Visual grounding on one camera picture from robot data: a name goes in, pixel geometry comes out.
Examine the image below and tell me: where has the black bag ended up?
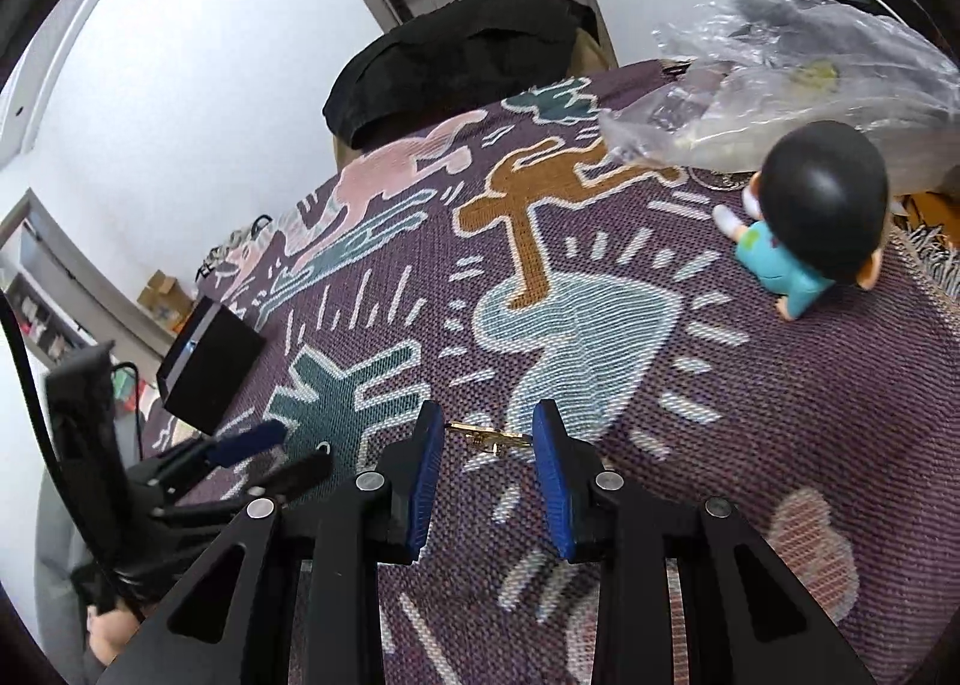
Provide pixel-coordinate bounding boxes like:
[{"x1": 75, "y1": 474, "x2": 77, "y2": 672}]
[{"x1": 322, "y1": 0, "x2": 601, "y2": 151}]

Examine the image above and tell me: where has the black rectangular box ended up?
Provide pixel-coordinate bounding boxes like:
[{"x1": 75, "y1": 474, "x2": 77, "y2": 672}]
[{"x1": 156, "y1": 295, "x2": 269, "y2": 436}]

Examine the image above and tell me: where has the purple printed blanket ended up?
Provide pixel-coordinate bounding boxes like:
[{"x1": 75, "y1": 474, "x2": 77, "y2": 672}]
[{"x1": 142, "y1": 58, "x2": 960, "y2": 685}]

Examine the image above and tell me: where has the thick black cable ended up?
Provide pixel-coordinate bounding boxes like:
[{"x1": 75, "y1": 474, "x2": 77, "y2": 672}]
[{"x1": 0, "y1": 291, "x2": 147, "y2": 624}]

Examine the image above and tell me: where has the white panelled door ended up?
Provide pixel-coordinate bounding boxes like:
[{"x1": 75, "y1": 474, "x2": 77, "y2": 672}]
[{"x1": 0, "y1": 0, "x2": 170, "y2": 164}]

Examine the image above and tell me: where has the clear plastic bag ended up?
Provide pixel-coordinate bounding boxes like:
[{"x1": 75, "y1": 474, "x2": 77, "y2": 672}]
[{"x1": 598, "y1": 0, "x2": 960, "y2": 174}]

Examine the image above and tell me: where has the cardboard box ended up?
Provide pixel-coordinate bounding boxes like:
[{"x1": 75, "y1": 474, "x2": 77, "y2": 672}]
[{"x1": 137, "y1": 268, "x2": 194, "y2": 331}]

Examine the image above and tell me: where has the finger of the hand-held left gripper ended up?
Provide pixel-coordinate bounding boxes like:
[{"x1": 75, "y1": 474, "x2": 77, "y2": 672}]
[
  {"x1": 154, "y1": 446, "x2": 336, "y2": 525},
  {"x1": 146, "y1": 418, "x2": 290, "y2": 496}
]

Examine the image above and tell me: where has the thin black cable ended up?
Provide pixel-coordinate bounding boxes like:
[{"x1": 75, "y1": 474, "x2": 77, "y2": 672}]
[{"x1": 111, "y1": 361, "x2": 149, "y2": 462}]

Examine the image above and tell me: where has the dark cord bundle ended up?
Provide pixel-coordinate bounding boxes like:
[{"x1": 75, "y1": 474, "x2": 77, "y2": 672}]
[{"x1": 197, "y1": 214, "x2": 272, "y2": 282}]

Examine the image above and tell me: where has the grey wall shelf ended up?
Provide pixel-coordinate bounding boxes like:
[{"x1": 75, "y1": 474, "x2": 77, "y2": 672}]
[{"x1": 0, "y1": 188, "x2": 182, "y2": 372}]

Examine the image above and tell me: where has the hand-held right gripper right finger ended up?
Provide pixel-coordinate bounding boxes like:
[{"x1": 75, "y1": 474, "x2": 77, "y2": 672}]
[{"x1": 531, "y1": 400, "x2": 876, "y2": 685}]

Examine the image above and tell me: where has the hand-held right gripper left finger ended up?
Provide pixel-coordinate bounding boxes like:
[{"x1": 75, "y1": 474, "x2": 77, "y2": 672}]
[{"x1": 97, "y1": 400, "x2": 449, "y2": 685}]

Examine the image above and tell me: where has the black-haired doll figure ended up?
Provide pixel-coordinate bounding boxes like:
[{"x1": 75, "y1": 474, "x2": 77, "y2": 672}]
[{"x1": 711, "y1": 121, "x2": 895, "y2": 321}]

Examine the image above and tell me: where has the person's left hand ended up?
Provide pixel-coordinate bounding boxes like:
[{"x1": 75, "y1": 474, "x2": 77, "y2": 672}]
[{"x1": 85, "y1": 601, "x2": 145, "y2": 669}]

